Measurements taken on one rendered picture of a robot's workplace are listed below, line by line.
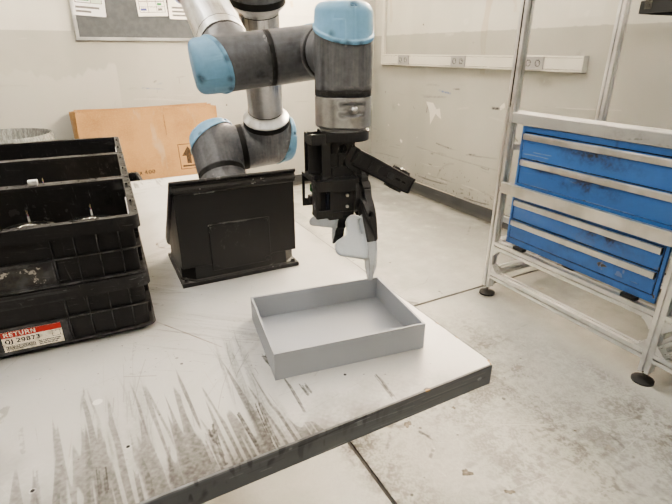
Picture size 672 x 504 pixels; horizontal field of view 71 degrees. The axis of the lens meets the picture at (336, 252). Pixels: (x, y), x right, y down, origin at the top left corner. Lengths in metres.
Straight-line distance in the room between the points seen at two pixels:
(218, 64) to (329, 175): 0.20
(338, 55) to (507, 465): 1.38
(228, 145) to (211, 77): 0.55
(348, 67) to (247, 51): 0.15
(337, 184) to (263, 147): 0.61
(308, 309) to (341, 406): 0.29
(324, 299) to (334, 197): 0.37
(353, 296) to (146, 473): 0.52
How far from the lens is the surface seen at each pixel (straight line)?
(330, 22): 0.63
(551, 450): 1.80
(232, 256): 1.11
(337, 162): 0.66
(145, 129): 4.00
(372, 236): 0.65
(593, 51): 3.21
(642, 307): 2.13
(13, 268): 0.92
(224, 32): 0.72
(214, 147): 1.21
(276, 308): 0.95
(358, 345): 0.81
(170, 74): 4.17
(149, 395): 0.81
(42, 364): 0.96
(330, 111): 0.63
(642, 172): 2.05
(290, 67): 0.71
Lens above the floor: 1.19
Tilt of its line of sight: 23 degrees down
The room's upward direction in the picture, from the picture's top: straight up
